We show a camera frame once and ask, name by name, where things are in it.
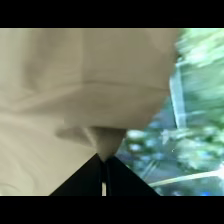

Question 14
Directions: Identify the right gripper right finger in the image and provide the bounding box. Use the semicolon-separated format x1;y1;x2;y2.
105;155;161;197

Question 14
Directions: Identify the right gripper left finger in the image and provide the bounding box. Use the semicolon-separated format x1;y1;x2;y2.
49;153;104;197

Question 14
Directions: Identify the beige garment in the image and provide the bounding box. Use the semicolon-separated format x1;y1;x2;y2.
0;28;183;197

